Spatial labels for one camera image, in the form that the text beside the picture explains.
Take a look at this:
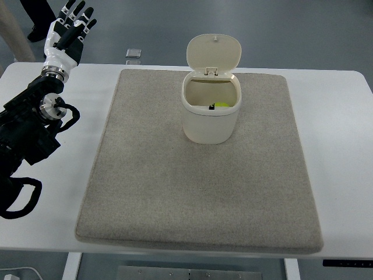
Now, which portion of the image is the black desk control panel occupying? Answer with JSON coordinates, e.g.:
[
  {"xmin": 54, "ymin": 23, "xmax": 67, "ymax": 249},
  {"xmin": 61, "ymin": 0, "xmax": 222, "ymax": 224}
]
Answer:
[{"xmin": 322, "ymin": 259, "xmax": 373, "ymax": 268}]

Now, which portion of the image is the white device on floor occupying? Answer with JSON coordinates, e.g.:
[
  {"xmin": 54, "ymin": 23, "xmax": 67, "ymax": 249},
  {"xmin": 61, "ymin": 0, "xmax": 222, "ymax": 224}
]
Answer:
[{"xmin": 1, "ymin": 267, "xmax": 43, "ymax": 280}]

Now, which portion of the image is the white table leg left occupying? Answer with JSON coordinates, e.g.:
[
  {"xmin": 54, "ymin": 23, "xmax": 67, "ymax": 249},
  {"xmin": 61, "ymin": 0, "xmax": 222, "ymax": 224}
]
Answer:
[{"xmin": 62, "ymin": 253, "xmax": 82, "ymax": 280}]

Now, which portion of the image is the white table leg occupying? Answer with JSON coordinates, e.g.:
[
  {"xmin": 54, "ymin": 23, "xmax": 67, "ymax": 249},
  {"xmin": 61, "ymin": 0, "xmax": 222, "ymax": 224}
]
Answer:
[
  {"xmin": 284, "ymin": 258, "xmax": 301, "ymax": 280},
  {"xmin": 62, "ymin": 253, "xmax": 82, "ymax": 280}
]

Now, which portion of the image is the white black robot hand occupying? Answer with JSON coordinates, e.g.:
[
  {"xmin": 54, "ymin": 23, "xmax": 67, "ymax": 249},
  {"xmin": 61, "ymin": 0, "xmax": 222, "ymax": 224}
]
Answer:
[{"xmin": 43, "ymin": 0, "xmax": 97, "ymax": 71}]

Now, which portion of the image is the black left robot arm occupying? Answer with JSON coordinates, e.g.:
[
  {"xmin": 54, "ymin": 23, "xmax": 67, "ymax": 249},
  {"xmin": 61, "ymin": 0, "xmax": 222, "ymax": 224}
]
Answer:
[{"xmin": 1, "ymin": 1, "xmax": 97, "ymax": 186}]

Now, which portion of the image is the grey fabric mat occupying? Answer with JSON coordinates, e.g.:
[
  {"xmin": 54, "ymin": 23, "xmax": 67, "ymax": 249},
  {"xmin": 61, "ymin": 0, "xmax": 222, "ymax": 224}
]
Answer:
[{"xmin": 75, "ymin": 69, "xmax": 323, "ymax": 254}]

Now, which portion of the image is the person in beige clothes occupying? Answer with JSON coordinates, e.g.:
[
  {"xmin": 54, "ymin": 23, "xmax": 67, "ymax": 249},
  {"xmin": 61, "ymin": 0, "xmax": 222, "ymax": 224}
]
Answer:
[{"xmin": 1, "ymin": 1, "xmax": 56, "ymax": 62}]

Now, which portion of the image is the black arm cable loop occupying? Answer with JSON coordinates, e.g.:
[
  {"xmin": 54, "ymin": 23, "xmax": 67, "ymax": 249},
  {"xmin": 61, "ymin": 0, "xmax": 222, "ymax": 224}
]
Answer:
[{"xmin": 0, "ymin": 176, "xmax": 43, "ymax": 219}]

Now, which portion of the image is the yellow tennis ball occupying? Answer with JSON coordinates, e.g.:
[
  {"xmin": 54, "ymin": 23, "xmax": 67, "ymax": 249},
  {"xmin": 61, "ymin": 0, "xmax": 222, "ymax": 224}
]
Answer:
[{"xmin": 213, "ymin": 102, "xmax": 230, "ymax": 107}]

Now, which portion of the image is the beige lidded plastic bin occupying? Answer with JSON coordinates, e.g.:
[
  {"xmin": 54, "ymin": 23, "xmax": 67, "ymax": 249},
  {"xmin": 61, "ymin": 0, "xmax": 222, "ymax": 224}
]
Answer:
[{"xmin": 181, "ymin": 34, "xmax": 242, "ymax": 144}]

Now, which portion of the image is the small floor socket plate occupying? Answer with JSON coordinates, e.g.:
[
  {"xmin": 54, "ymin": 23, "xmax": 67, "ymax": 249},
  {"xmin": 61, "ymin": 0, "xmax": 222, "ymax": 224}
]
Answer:
[{"xmin": 125, "ymin": 48, "xmax": 142, "ymax": 58}]

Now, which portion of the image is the white table leg right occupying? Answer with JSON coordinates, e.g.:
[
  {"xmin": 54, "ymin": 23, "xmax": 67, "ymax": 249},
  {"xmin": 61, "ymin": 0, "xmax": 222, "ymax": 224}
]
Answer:
[{"xmin": 284, "ymin": 258, "xmax": 301, "ymax": 280}]

